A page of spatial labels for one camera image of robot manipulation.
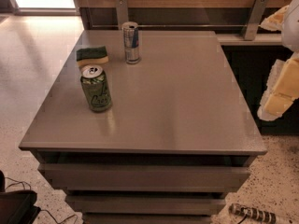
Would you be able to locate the green soda can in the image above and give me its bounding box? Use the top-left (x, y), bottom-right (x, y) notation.
top-left (80, 64), bottom-right (112, 112)

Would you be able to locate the green yellow sponge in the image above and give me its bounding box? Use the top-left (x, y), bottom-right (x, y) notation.
top-left (77, 46), bottom-right (108, 67)

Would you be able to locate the right metal wall bracket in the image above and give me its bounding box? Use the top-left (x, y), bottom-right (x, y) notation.
top-left (241, 0), bottom-right (269, 41)

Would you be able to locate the dark object with cables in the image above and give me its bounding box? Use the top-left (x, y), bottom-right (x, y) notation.
top-left (0, 170), bottom-right (78, 224)

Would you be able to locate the power strip on floor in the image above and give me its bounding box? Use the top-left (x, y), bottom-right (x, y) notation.
top-left (228, 203), bottom-right (292, 224)

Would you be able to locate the left metal wall bracket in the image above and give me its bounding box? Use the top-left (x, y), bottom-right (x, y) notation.
top-left (115, 0), bottom-right (129, 30)

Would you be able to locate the grey drawer cabinet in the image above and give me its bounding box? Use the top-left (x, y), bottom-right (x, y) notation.
top-left (21, 31), bottom-right (266, 224)

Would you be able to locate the wooden wall shelf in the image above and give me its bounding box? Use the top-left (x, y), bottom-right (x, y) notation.
top-left (74, 0), bottom-right (292, 40)

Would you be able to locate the metal wall bracket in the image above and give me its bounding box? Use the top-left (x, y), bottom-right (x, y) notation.
top-left (241, 0), bottom-right (269, 41)
top-left (115, 0), bottom-right (129, 30)

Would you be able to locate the silver blue energy drink can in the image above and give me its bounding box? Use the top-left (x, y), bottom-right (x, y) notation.
top-left (122, 21), bottom-right (140, 64)

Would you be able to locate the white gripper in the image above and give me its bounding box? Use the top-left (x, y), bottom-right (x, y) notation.
top-left (257, 0), bottom-right (299, 121)

